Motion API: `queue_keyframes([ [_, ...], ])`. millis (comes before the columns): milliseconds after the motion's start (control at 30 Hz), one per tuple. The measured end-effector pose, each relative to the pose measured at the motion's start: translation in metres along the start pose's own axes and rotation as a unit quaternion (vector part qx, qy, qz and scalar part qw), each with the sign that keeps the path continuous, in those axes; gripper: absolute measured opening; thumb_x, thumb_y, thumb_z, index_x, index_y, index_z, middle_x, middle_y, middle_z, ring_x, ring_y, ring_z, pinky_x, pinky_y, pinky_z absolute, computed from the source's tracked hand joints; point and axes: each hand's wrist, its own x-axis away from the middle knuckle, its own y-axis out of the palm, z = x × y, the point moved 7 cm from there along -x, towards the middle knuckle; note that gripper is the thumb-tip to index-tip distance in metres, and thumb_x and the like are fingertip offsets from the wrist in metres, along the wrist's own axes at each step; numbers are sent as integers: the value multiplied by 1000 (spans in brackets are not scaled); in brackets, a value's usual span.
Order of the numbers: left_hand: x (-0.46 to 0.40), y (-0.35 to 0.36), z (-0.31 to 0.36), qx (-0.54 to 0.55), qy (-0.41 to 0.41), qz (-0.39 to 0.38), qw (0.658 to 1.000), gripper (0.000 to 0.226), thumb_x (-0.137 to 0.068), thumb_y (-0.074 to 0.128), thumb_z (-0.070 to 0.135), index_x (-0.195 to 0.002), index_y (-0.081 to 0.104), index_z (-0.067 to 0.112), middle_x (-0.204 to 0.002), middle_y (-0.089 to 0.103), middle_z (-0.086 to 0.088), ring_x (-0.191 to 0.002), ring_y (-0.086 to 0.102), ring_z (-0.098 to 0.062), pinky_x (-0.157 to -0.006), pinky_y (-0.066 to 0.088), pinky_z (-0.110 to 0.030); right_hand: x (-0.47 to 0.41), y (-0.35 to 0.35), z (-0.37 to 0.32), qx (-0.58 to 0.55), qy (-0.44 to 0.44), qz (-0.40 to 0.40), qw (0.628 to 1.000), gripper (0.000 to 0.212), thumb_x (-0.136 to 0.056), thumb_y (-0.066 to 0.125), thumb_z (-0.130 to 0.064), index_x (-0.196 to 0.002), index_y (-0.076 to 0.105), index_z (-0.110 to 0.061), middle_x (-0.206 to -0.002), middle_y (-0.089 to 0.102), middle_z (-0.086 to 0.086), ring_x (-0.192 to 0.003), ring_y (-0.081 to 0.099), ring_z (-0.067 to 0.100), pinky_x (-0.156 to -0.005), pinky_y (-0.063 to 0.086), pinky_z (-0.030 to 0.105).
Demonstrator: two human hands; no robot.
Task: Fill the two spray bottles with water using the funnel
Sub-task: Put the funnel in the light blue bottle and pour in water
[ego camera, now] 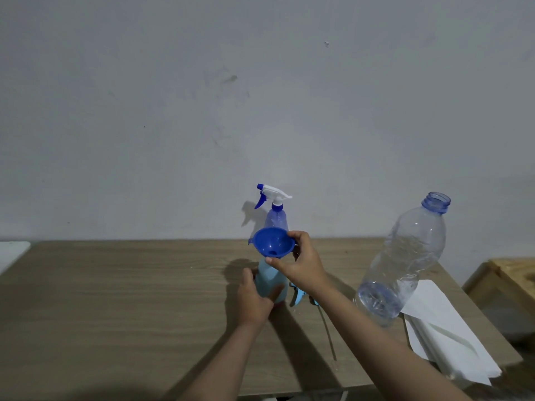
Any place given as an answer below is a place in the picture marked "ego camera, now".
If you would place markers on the clear plastic water bottle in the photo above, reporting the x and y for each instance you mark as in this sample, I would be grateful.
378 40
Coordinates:
409 250

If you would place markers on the white cabinet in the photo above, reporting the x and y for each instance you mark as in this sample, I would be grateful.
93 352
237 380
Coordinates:
11 254

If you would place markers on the light blue spray bottle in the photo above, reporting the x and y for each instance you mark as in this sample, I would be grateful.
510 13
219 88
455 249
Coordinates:
267 279

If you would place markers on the white blue trigger sprayer head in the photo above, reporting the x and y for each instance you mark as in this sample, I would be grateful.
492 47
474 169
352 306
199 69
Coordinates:
273 192

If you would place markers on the light wooden stool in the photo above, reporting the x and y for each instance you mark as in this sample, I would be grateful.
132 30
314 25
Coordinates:
505 271

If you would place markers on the white paper towels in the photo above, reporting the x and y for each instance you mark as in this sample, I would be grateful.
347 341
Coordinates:
443 325

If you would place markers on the person's left hand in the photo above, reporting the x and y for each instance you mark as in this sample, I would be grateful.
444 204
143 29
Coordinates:
255 309

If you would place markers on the pink spray trigger head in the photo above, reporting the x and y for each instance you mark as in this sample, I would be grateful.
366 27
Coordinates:
297 295

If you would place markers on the person's left forearm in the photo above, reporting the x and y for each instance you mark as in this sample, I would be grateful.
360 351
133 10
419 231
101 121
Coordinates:
221 367

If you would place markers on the person's right forearm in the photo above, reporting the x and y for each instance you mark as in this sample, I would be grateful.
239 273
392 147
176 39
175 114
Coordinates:
384 354

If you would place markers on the person's right hand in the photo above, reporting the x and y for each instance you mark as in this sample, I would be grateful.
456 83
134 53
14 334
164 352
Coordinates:
307 271

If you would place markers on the blue plastic funnel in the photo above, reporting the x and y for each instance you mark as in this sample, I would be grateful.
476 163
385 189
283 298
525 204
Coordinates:
269 242

